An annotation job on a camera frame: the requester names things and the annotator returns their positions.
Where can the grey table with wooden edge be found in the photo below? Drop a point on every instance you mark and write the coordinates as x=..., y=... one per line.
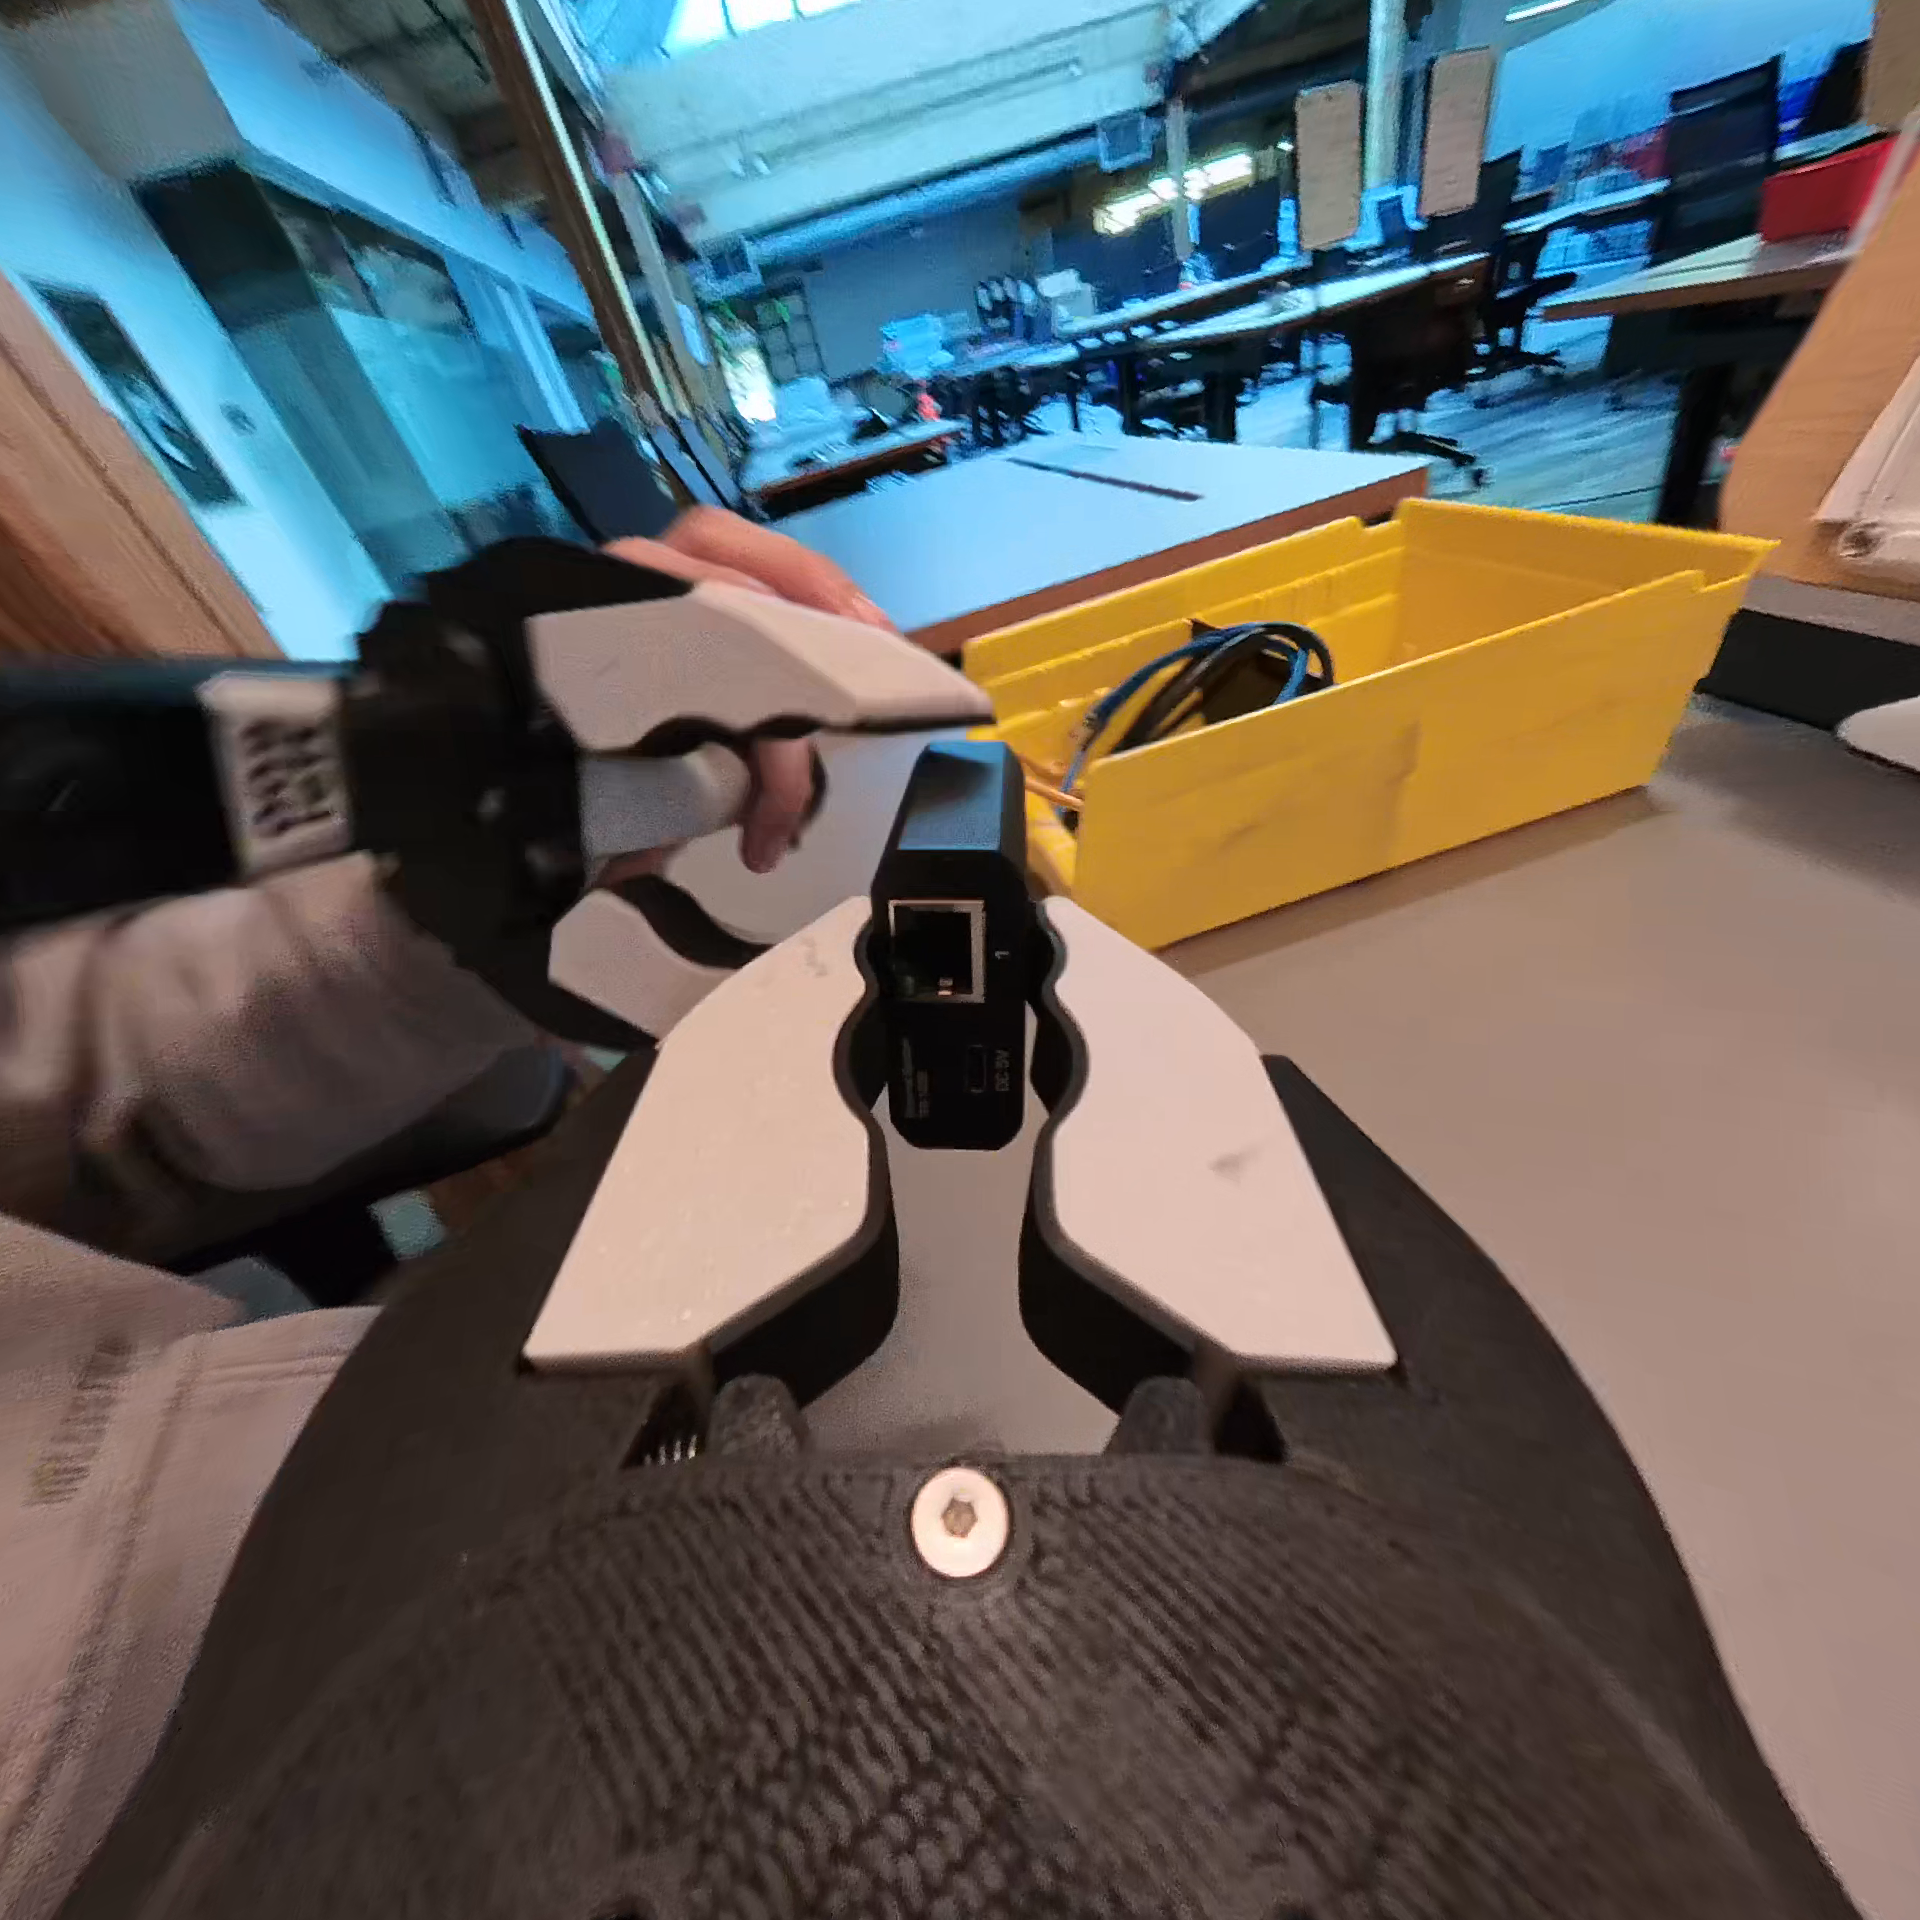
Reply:
x=1079, y=511

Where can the black network adapter box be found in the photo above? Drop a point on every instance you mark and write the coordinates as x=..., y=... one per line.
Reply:
x=952, y=855

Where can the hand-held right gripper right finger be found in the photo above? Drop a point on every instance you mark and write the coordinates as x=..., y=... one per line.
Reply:
x=1200, y=1184

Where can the red plastic bin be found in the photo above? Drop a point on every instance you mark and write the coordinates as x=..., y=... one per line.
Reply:
x=1822, y=187

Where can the grey desk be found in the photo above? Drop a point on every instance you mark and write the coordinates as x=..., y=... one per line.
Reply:
x=1622, y=1125

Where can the hanging cardboard sign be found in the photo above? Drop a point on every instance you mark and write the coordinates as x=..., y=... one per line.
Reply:
x=1456, y=134
x=1329, y=165

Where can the black office chair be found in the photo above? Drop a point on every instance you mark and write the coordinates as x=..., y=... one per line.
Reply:
x=1401, y=352

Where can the wooden board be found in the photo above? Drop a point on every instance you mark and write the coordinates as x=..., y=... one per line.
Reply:
x=1815, y=405

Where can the person's grey clothing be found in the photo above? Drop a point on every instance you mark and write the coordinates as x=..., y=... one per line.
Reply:
x=119, y=1499

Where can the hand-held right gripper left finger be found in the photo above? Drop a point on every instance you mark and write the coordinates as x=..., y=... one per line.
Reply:
x=735, y=1170

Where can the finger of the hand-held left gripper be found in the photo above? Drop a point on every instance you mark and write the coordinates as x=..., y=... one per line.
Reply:
x=630, y=961
x=750, y=661

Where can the person's left hand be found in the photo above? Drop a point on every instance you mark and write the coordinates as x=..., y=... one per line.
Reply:
x=750, y=547

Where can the yellow plastic bin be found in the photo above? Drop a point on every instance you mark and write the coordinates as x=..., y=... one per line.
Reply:
x=1349, y=779

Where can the person's left forearm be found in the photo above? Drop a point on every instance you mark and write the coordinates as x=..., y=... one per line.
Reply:
x=224, y=1049

